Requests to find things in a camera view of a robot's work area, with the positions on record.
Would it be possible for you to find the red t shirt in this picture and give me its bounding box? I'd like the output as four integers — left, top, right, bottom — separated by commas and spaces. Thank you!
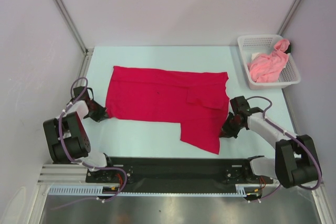
106, 66, 229, 154

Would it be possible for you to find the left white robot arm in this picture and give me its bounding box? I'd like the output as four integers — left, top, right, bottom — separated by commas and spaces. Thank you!
43, 87, 116, 182

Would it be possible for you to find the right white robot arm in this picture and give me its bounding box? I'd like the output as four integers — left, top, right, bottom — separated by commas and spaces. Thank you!
221, 96, 322, 190

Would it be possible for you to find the pink t shirt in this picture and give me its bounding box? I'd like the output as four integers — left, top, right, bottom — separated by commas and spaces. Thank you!
248, 39, 291, 83

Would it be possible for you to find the white plastic basket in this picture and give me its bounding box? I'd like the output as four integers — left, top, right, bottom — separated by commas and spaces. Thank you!
237, 34, 301, 90

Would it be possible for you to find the left aluminium frame post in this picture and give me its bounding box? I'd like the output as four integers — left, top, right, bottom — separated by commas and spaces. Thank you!
36, 0, 91, 54

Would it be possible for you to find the aluminium frame post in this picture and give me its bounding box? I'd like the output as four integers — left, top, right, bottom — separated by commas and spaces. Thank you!
277, 0, 303, 36
36, 0, 91, 54

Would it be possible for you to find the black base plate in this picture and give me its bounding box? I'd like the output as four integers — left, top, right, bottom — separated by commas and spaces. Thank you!
86, 157, 274, 194

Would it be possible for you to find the aluminium front rail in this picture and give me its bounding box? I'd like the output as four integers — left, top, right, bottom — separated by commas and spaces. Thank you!
38, 159, 274, 188

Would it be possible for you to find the white cable duct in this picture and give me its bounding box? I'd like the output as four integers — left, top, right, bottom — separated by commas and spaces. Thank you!
48, 185, 260, 197

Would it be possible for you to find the right aluminium frame post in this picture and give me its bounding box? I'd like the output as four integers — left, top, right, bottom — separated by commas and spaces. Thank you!
277, 0, 303, 36

